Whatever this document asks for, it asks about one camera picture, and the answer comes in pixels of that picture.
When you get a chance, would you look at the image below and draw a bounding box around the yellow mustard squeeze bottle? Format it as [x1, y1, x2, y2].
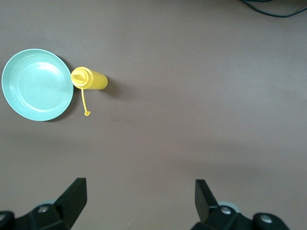
[71, 66, 108, 116]

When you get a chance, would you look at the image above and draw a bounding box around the long black cable loop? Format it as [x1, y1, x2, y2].
[239, 0, 307, 18]

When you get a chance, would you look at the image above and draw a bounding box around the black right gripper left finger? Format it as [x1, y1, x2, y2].
[0, 177, 87, 230]

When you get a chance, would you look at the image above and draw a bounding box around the mint green plate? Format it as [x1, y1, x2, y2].
[1, 48, 74, 122]

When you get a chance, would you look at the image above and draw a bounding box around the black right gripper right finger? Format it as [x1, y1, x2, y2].
[191, 179, 288, 230]

